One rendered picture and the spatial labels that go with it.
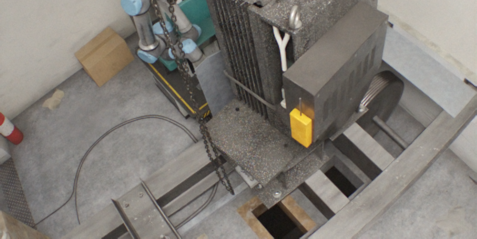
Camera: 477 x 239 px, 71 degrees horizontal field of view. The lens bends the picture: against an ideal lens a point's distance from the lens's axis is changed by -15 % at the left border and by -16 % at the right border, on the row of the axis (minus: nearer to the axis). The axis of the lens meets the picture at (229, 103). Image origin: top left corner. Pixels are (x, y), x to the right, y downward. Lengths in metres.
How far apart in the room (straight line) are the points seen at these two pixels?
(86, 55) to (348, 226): 2.63
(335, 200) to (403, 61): 0.97
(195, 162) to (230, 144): 0.33
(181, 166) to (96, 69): 1.63
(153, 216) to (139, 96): 1.54
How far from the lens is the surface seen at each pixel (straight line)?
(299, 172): 1.96
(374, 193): 1.95
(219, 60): 1.98
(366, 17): 1.43
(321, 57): 1.28
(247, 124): 1.85
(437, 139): 2.16
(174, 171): 2.09
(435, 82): 2.37
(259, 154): 1.76
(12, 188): 3.57
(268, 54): 1.40
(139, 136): 3.11
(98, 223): 2.15
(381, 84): 2.33
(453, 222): 2.70
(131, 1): 1.89
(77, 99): 3.65
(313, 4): 1.27
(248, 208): 2.63
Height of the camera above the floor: 2.46
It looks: 54 degrees down
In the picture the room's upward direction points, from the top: 18 degrees counter-clockwise
